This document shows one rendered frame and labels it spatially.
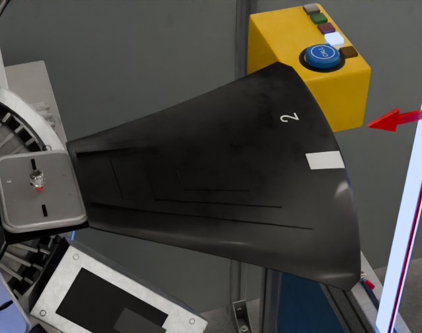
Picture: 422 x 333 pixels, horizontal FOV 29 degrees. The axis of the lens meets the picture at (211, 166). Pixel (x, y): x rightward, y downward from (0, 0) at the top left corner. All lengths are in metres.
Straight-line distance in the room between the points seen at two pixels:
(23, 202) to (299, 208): 0.22
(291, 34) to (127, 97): 0.54
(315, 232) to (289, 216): 0.03
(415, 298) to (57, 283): 1.50
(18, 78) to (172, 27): 0.29
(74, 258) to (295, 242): 0.21
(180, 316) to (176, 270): 1.09
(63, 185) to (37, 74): 0.71
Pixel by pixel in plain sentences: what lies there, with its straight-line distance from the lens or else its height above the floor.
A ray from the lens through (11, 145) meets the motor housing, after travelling 0.77.
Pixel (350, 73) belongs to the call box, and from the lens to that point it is 0.99.
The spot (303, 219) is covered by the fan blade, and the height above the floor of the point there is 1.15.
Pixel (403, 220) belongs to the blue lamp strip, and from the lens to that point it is 0.85.
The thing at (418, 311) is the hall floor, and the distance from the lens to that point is 2.15.
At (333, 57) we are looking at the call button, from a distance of 0.99.
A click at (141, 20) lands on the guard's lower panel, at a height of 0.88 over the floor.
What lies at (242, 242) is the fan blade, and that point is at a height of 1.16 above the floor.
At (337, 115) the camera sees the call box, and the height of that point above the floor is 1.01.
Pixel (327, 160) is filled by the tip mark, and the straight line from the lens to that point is 0.72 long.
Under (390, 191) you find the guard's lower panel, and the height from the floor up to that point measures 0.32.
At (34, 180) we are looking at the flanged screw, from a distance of 0.66.
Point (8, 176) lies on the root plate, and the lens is 0.68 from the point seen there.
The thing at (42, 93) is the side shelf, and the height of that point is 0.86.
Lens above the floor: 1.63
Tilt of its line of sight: 42 degrees down
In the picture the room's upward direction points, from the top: straight up
